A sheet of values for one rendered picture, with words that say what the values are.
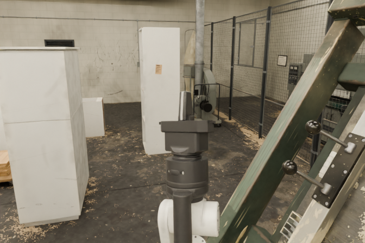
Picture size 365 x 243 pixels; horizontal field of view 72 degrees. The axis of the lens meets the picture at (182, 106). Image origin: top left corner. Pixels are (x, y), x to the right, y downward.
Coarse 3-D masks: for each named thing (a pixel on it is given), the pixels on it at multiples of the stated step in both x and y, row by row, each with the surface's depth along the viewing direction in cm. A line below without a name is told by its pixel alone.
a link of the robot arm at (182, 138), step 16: (176, 128) 51; (192, 128) 49; (208, 128) 49; (176, 144) 51; (192, 144) 49; (208, 144) 52; (176, 160) 50; (192, 160) 50; (176, 176) 49; (192, 176) 48; (208, 176) 52
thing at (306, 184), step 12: (348, 72) 84; (360, 72) 81; (348, 84) 84; (360, 84) 80; (360, 96) 79; (348, 108) 80; (348, 120) 78; (336, 132) 80; (324, 156) 79; (312, 168) 80; (300, 192) 80; (288, 216) 79; (252, 228) 86; (264, 228) 89; (276, 228) 81; (252, 240) 84; (264, 240) 80; (276, 240) 79
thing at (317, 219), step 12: (360, 120) 66; (360, 132) 65; (360, 156) 62; (360, 168) 63; (348, 180) 62; (348, 192) 63; (312, 204) 66; (336, 204) 62; (312, 216) 64; (324, 216) 62; (300, 228) 65; (312, 228) 63; (324, 228) 63; (288, 240) 66; (300, 240) 64; (312, 240) 62
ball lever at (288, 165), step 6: (288, 162) 64; (294, 162) 64; (282, 168) 65; (288, 168) 63; (294, 168) 63; (288, 174) 64; (300, 174) 64; (312, 180) 64; (318, 186) 64; (324, 186) 63; (330, 186) 63; (324, 192) 63
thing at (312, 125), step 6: (312, 120) 64; (306, 126) 64; (312, 126) 63; (318, 126) 63; (312, 132) 64; (318, 132) 63; (324, 132) 64; (330, 138) 64; (336, 138) 64; (342, 144) 64; (348, 144) 64; (354, 144) 63; (348, 150) 63
